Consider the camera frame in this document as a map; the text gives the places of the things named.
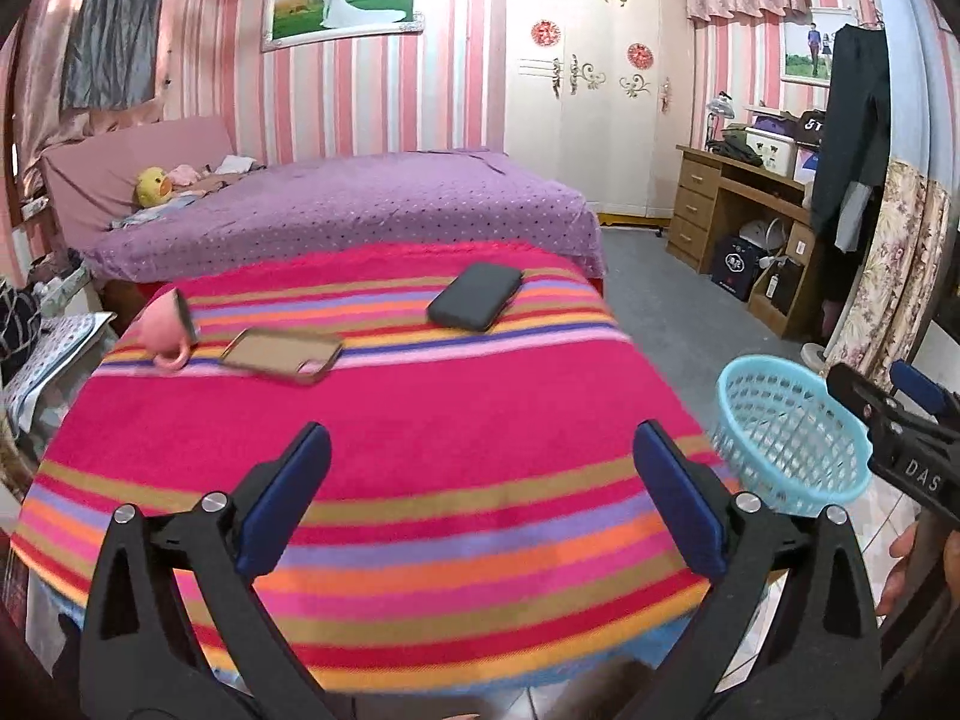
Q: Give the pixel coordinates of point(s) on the framed wedding picture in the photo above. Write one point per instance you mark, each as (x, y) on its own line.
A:
(341, 4)

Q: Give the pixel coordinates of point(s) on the polka dot cloth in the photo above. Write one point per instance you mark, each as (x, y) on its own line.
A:
(56, 345)

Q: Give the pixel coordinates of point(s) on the light blue plastic basket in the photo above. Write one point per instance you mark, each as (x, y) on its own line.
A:
(787, 435)

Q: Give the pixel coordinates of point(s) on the pink headboard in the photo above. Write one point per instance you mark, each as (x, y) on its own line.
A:
(90, 172)

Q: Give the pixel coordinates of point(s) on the dark hanging clothes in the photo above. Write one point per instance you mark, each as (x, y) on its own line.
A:
(851, 127)

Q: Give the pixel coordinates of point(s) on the black patterned bag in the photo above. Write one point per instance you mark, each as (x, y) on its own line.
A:
(15, 330)

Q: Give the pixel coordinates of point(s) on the tan phone case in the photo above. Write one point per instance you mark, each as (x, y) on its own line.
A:
(277, 354)

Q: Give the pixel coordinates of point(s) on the black paper bag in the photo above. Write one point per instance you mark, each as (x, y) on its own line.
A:
(733, 266)

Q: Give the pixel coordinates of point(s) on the dark bag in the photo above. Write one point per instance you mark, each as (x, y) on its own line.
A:
(739, 146)

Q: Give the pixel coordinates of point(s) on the white fan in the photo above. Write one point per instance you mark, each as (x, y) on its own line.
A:
(759, 236)

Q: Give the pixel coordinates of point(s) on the person's right hand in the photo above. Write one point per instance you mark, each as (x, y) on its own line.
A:
(896, 577)

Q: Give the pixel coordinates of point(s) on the pink cup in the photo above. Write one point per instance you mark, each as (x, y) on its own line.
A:
(165, 326)

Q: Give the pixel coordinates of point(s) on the purple dotted bed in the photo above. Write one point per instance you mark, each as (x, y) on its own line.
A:
(337, 210)

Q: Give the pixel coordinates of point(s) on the black power bank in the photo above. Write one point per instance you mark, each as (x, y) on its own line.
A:
(476, 296)

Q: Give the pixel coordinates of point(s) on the pink clothes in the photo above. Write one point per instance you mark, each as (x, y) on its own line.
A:
(184, 174)

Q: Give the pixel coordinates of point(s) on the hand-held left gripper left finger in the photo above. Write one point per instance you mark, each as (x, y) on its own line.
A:
(289, 495)

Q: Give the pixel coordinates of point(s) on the small framed photo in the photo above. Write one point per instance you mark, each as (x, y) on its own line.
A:
(810, 45)

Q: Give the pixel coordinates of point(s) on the pink satin curtain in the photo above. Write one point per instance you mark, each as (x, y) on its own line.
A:
(37, 90)

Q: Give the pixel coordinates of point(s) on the floral curtain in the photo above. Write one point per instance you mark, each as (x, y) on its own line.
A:
(900, 262)

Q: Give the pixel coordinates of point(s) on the grey hanging cloth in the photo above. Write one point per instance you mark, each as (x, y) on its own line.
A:
(112, 22)

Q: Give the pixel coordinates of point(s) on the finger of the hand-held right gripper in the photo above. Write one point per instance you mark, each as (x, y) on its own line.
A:
(922, 390)
(855, 391)

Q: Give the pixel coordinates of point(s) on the white wardrobe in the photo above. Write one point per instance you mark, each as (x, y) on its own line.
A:
(592, 90)

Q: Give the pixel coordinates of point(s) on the white storage box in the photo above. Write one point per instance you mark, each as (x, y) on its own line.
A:
(772, 150)

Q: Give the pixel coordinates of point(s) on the white cloth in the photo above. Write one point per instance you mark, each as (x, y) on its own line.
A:
(238, 163)

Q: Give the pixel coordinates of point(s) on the yellow duck plush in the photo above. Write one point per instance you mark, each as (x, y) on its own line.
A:
(152, 186)

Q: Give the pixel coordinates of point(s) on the striped red blanket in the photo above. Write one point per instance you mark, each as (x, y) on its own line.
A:
(420, 450)

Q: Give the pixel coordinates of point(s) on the desk lamp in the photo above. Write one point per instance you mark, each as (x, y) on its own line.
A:
(720, 109)

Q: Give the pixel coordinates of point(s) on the wooden desk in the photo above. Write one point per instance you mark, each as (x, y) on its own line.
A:
(720, 187)

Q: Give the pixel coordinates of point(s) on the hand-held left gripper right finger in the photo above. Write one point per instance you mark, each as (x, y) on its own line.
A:
(675, 495)

